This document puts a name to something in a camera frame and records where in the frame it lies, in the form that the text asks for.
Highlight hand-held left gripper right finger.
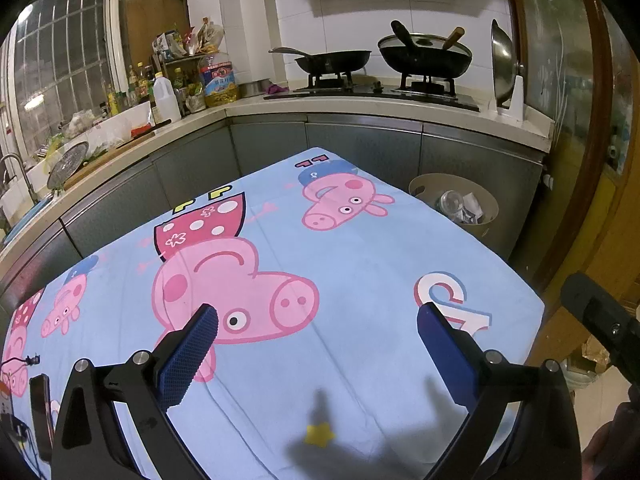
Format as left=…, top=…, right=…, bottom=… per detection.
left=416, top=302, right=583, bottom=480

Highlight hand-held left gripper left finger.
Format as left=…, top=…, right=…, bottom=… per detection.
left=52, top=303, right=221, bottom=480

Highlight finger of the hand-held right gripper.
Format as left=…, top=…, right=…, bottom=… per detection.
left=560, top=272, right=640, bottom=386

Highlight beige trash bin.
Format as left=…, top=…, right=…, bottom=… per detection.
left=408, top=173, right=500, bottom=241

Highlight brown cardboard piece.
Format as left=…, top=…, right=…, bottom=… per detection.
left=562, top=340, right=612, bottom=376

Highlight blue cartoon pig tablecloth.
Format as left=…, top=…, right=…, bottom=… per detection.
left=0, top=147, right=546, bottom=480

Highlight black phone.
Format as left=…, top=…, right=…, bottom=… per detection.
left=29, top=374, right=53, bottom=463

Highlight wooden glass door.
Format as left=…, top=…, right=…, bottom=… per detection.
left=507, top=0, right=640, bottom=311

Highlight round metal strainer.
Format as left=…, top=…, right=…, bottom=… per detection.
left=47, top=141, right=90, bottom=191

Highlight grey kitchen cabinet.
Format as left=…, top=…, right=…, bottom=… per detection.
left=0, top=110, right=551, bottom=321

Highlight white lid stand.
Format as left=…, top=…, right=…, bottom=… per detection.
left=487, top=76, right=526, bottom=121

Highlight white plastic tray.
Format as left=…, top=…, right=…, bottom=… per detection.
left=97, top=101, right=153, bottom=146

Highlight white plastic jug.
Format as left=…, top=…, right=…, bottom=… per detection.
left=151, top=72, right=182, bottom=122

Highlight steel faucet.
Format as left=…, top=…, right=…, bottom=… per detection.
left=0, top=154, right=36, bottom=203

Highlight steel bowl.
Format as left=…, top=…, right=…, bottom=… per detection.
left=239, top=78, right=271, bottom=98

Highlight yellow cooking oil bottle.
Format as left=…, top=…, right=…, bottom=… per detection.
left=198, top=54, right=241, bottom=108

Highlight black gas stove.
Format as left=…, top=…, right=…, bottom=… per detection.
left=263, top=72, right=481, bottom=112

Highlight steel wok lid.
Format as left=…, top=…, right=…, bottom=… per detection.
left=490, top=19, right=526, bottom=103

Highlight black wok with glass lid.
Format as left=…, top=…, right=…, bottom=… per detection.
left=377, top=20, right=473, bottom=77

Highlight cluttered seasoning rack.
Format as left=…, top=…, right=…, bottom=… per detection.
left=150, top=17, right=226, bottom=113

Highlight black frying pan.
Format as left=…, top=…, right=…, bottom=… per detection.
left=268, top=47, right=373, bottom=76

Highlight barred window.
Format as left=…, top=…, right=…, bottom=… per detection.
left=0, top=0, right=126, bottom=161

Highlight black cable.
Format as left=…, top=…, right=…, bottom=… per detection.
left=0, top=355, right=42, bottom=370

